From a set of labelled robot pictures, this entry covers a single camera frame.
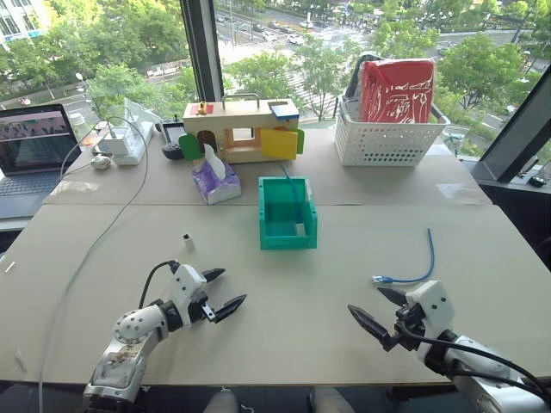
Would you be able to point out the black computer mouse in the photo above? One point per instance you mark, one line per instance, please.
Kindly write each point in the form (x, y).
(537, 180)

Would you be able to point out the clear plastic cup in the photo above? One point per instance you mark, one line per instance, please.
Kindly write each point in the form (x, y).
(81, 127)

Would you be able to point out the wooden toy latch box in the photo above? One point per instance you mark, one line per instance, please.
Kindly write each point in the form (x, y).
(241, 116)

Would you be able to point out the red plastic-wrapped package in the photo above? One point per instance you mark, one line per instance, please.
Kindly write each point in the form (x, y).
(396, 92)

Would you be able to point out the dark slanted window frame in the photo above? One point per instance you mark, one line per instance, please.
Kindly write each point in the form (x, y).
(512, 137)

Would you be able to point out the white power strip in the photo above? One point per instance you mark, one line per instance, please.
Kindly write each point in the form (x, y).
(133, 148)

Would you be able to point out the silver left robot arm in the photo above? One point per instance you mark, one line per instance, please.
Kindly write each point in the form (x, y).
(129, 344)

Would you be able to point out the white charger block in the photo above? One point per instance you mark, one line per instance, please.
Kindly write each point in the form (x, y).
(115, 142)

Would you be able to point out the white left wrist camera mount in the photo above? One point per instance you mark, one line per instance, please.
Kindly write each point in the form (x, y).
(186, 284)

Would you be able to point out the small white adapter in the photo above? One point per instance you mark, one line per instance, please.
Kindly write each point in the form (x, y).
(188, 243)

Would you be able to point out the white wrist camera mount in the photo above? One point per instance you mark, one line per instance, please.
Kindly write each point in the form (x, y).
(432, 303)
(186, 284)

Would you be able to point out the green plastic bin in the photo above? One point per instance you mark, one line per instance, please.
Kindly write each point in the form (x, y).
(286, 242)

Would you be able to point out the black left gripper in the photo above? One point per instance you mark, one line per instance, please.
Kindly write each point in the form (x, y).
(202, 310)

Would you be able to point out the dark window frame post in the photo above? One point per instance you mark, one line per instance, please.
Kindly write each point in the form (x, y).
(202, 56)

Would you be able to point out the black remote controller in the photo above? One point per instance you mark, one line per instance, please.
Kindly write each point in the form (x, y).
(171, 133)

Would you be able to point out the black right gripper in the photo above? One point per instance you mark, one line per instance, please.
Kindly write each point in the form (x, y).
(409, 331)

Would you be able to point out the white perforated plastic basket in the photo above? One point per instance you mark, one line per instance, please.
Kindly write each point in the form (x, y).
(379, 144)

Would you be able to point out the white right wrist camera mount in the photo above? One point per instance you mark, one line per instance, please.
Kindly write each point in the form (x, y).
(432, 303)

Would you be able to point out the dark laptop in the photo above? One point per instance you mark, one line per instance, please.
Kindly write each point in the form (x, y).
(30, 146)

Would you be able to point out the small grey round object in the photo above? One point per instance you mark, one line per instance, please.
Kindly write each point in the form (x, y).
(100, 162)

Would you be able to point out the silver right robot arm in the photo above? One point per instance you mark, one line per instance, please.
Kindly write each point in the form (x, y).
(482, 378)

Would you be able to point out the small white strip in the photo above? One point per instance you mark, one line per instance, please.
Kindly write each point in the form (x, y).
(10, 267)

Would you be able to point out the purple tissue box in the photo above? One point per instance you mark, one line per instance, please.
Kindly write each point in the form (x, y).
(215, 183)

